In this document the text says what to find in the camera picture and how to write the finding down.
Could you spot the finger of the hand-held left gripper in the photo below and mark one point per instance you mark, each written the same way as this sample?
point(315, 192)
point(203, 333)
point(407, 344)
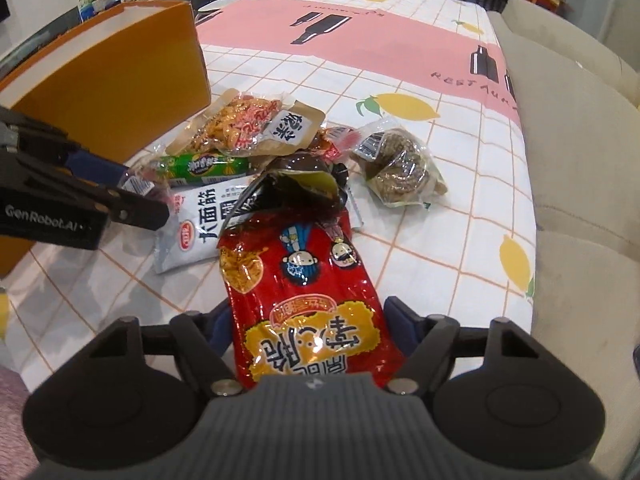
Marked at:
point(95, 166)
point(140, 209)

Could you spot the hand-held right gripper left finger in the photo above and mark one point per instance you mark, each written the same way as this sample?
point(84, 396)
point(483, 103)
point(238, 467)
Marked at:
point(219, 327)

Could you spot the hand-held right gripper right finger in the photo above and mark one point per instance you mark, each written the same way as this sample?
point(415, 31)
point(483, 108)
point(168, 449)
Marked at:
point(400, 327)

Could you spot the white noodle snack packet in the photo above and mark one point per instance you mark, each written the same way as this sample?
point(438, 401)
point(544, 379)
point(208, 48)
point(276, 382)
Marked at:
point(200, 240)

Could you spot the orange storage box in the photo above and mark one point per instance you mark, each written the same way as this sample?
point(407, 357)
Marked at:
point(125, 85)

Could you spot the kraft peanut snack packet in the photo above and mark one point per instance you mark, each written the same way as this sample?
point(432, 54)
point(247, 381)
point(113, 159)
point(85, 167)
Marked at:
point(235, 120)

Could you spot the printed checked tablecloth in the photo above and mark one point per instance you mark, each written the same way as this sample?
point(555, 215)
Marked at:
point(400, 260)

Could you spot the green sausage packet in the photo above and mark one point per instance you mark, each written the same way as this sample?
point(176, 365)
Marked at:
point(205, 166)

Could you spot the clear bag of brown cookies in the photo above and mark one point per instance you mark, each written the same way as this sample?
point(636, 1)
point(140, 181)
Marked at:
point(400, 165)

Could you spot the dark brown snack packet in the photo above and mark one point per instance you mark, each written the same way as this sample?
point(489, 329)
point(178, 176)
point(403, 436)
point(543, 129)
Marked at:
point(300, 170)

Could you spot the beige sofa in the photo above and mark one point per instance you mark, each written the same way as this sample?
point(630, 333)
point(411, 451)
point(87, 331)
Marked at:
point(575, 185)

